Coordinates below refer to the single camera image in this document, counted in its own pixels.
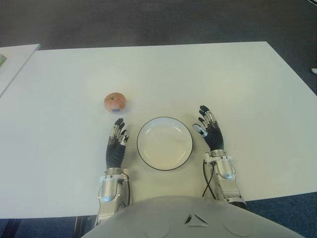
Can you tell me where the red apple with blue sticker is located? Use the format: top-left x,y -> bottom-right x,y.
104,92 -> 128,114

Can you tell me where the white plate with black rim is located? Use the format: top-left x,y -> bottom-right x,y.
136,117 -> 194,171

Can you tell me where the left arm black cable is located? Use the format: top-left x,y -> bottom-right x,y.
118,173 -> 132,206

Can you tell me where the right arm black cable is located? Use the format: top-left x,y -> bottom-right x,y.
202,158 -> 216,199

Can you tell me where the grey table leg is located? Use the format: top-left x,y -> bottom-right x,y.
74,215 -> 97,238

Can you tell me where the grey robot torso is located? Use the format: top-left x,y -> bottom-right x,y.
80,195 -> 308,238

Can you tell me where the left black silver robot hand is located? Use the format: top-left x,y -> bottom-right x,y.
106,118 -> 130,170

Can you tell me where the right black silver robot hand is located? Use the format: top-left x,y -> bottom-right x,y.
192,105 -> 225,151

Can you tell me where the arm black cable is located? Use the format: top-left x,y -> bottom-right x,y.
202,158 -> 216,199
118,173 -> 132,206

